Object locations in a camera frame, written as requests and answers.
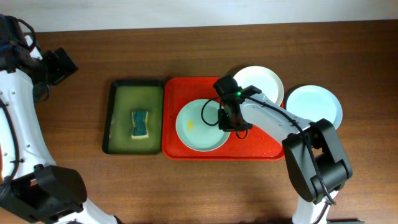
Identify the white plate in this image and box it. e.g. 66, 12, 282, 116
233, 66, 284, 106

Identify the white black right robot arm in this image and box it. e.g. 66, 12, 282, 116
213, 75, 353, 223

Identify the light green plate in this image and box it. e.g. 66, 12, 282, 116
175, 99, 229, 152

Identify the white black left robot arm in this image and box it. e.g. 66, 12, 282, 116
1, 15, 118, 223

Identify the yellow green scrub sponge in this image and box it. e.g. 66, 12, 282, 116
131, 110, 149, 139

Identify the dark object at table edge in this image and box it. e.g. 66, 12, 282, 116
326, 220, 365, 224

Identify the light blue plate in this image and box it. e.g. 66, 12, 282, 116
285, 85, 343, 129

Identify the red plastic tray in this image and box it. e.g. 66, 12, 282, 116
162, 77, 284, 161

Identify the black tray of soapy water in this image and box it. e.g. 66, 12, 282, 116
102, 80, 164, 155

